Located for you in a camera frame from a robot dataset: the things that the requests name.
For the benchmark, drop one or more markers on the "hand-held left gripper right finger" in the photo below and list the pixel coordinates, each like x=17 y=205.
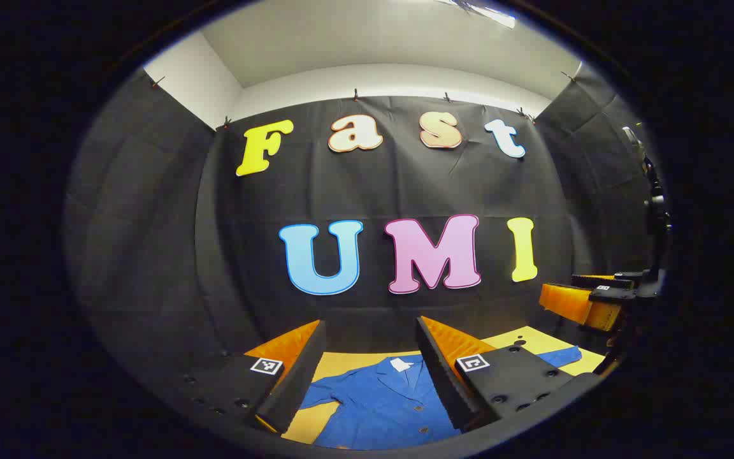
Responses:
x=443 y=382

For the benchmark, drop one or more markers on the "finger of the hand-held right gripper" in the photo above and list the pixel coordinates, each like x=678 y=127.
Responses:
x=596 y=278
x=571 y=306

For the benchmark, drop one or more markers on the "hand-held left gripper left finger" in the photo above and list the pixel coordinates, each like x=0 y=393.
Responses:
x=300 y=382

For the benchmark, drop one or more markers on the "ceiling light panel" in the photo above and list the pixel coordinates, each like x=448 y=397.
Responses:
x=488 y=14

